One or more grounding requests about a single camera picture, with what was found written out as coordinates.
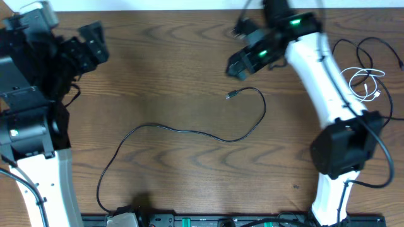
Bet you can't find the black usb cable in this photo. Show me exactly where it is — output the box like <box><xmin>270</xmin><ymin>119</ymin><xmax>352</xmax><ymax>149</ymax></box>
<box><xmin>96</xmin><ymin>87</ymin><xmax>267</xmax><ymax>214</ymax></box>
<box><xmin>331</xmin><ymin>37</ymin><xmax>404</xmax><ymax>127</ymax></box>

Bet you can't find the white usb cable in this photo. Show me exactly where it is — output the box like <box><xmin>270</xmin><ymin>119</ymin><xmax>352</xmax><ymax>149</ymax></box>
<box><xmin>340</xmin><ymin>67</ymin><xmax>386</xmax><ymax>103</ymax></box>

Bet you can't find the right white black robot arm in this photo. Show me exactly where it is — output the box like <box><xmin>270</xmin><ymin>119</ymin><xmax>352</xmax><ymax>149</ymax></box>
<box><xmin>226</xmin><ymin>1</ymin><xmax>383</xmax><ymax>226</ymax></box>

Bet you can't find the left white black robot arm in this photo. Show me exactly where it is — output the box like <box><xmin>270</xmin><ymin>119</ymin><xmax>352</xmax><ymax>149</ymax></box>
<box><xmin>1</xmin><ymin>2</ymin><xmax>109</xmax><ymax>226</ymax></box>

